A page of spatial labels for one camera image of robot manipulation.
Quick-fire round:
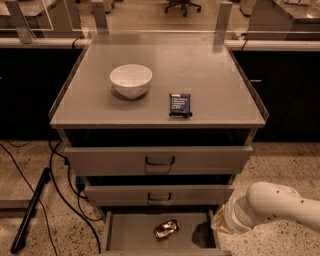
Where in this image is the grey top drawer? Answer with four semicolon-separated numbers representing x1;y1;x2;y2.
65;146;253;176

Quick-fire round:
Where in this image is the thin black floor cable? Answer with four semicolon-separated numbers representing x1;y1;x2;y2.
0;142;60;256

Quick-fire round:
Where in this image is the white ceramic bowl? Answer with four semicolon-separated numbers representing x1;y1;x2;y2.
109;64;153;100

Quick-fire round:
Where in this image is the grey bottom drawer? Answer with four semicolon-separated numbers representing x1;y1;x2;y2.
99;208;232;256

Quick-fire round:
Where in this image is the grey drawer cabinet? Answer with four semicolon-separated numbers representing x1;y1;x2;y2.
48;31;270;214

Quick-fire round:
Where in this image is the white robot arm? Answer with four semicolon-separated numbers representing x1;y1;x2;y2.
211;182;320;235

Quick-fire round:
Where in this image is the grey middle drawer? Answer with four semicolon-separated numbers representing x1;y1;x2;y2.
85;185;233;206

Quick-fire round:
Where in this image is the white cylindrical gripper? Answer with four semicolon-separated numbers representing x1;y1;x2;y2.
211;196;255;235

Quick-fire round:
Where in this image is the dark blue card box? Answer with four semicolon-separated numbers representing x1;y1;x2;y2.
169;93;192;118

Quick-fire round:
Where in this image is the black office chair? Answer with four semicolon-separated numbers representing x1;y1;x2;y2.
164;0;202;17

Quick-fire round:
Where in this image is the shiny orange can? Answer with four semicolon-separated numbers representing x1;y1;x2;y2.
153;219;180;242

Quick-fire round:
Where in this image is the grey drawer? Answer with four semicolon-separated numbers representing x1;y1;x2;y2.
85;185;233;206
99;208;232;256
65;146;253;176

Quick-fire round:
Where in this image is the black bar on floor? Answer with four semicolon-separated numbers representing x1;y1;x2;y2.
10;168;50;254

